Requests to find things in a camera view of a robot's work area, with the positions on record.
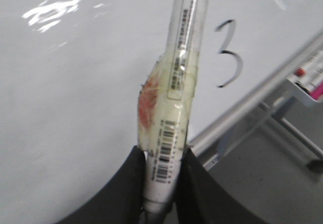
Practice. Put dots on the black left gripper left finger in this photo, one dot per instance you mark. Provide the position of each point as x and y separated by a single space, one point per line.
120 200

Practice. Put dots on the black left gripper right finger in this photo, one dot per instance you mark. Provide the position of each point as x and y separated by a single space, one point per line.
199 199

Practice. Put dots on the white whiteboard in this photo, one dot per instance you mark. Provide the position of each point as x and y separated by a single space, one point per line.
71 71

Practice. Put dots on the lower black capped marker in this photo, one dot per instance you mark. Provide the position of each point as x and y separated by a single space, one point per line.
310 82

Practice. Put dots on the pink eraser block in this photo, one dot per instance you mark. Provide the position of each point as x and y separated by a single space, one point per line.
317 93

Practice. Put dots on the white plastic marker tray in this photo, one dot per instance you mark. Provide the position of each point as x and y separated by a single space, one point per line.
299 93

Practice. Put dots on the red capped marker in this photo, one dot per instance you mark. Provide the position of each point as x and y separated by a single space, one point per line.
309 65

